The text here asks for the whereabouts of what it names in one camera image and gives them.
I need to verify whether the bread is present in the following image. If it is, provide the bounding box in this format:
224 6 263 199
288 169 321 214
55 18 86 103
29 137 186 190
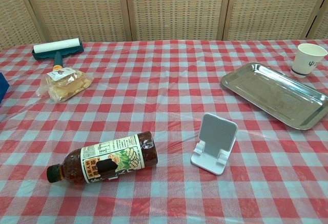
35 67 93 104

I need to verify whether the woven bamboo folding screen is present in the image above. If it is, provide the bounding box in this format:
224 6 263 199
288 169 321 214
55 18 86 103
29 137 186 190
0 0 328 51

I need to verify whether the brown tea bottle with label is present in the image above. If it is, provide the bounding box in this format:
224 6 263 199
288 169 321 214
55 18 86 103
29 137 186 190
46 131 158 185

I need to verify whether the stainless steel tray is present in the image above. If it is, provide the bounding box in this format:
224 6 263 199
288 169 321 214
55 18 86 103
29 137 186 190
220 62 328 130

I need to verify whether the red white checkered tablecloth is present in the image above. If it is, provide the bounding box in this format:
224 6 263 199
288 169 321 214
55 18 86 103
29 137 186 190
0 39 328 224

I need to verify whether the blue Oreo cookie box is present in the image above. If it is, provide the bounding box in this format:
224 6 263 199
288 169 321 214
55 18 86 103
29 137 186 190
0 72 10 104

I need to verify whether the white folding phone stand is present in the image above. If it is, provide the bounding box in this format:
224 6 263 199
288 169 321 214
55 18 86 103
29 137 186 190
190 113 238 176

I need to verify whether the teal lint roller orange-tipped handle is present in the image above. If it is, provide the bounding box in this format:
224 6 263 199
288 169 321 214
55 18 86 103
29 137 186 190
31 38 85 72

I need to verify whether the white paper cup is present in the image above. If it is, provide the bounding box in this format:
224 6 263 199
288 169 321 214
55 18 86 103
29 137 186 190
290 43 328 78

